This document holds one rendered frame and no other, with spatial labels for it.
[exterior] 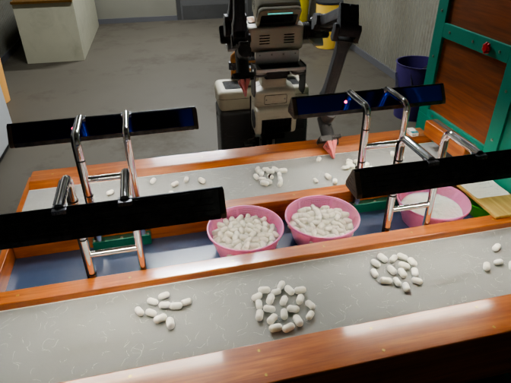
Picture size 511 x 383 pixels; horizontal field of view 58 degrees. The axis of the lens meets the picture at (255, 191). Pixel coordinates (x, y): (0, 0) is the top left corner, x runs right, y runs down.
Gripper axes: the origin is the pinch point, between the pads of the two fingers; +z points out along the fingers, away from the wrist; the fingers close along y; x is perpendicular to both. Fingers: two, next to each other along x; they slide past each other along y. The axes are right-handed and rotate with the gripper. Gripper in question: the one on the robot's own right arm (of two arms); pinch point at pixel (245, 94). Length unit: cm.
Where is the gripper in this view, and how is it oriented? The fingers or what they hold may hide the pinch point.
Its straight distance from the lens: 208.6
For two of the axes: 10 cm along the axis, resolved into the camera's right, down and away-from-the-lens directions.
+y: 9.8, -1.1, 1.6
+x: -1.7, -0.8, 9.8
